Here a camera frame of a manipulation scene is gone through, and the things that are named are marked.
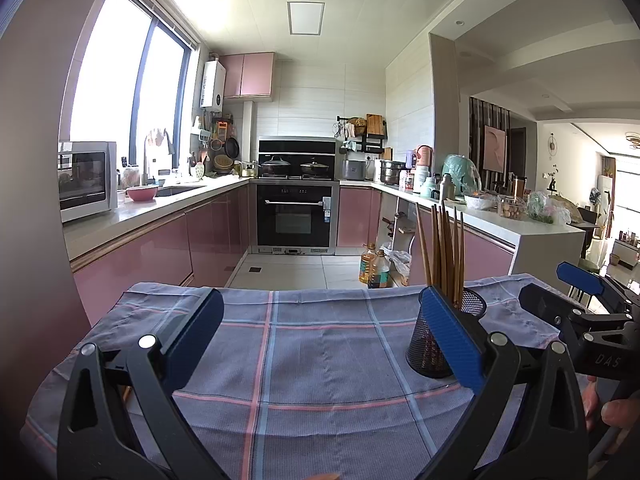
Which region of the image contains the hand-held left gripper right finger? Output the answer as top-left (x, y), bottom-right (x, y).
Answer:
top-left (417, 286), bottom-right (588, 480)

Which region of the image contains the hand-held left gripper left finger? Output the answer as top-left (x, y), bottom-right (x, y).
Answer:
top-left (56, 287), bottom-right (224, 480)

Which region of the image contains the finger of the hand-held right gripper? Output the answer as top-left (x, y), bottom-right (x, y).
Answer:
top-left (518, 284), bottom-right (588, 332)
top-left (556, 261), bottom-right (640, 312)

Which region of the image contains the black mesh utensil holder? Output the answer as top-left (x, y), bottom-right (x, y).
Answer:
top-left (406, 287), bottom-right (488, 380)

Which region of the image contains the bunch of wooden chopsticks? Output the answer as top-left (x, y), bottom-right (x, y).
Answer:
top-left (415, 203), bottom-right (466, 311)

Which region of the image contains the person's right hand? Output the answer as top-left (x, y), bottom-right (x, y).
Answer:
top-left (584, 382), bottom-right (640, 431)

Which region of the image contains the pink base cabinet peninsula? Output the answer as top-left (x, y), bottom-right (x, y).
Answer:
top-left (337, 180), bottom-right (586, 286)

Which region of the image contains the plastic bag with greens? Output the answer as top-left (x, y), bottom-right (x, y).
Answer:
top-left (527, 191), bottom-right (571, 225)

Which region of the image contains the clear plastic bag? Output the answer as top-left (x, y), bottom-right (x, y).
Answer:
top-left (387, 250), bottom-right (412, 286)

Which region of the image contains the pink base cabinet with sink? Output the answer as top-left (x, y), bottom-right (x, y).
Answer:
top-left (64, 178), bottom-right (251, 326)

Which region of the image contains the glass jar with nuts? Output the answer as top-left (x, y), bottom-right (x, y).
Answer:
top-left (497, 196), bottom-right (526, 221)

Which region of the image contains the grey plaid table cloth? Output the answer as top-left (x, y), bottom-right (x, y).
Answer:
top-left (20, 274), bottom-right (596, 480)

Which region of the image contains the black integrated stove oven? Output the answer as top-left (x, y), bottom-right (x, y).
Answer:
top-left (252, 137), bottom-right (341, 257)

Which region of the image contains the green wrapped appliance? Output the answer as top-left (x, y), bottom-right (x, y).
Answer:
top-left (442, 154), bottom-right (481, 196)

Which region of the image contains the striped room divider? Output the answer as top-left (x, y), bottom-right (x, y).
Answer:
top-left (469, 97), bottom-right (511, 181)

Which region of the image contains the black wok with lid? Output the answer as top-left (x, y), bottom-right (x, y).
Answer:
top-left (260, 156), bottom-right (292, 177)

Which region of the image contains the silver microwave oven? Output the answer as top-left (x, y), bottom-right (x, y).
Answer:
top-left (56, 141), bottom-right (119, 224)

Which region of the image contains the large kitchen window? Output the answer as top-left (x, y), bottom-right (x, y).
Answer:
top-left (65, 0), bottom-right (201, 171)

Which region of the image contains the square ceiling light panel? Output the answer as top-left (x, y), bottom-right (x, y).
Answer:
top-left (287, 1), bottom-right (326, 36)

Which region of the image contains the pink wall picture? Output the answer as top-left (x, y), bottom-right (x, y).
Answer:
top-left (482, 125), bottom-right (507, 172)

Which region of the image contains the black wall rack with boards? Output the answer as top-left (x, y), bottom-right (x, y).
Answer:
top-left (336, 112), bottom-right (388, 155)

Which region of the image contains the white wall water heater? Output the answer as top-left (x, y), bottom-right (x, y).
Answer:
top-left (201, 60), bottom-right (226, 109)

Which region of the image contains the pink wall cabinet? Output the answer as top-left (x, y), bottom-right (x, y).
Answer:
top-left (218, 52), bottom-right (276, 100)

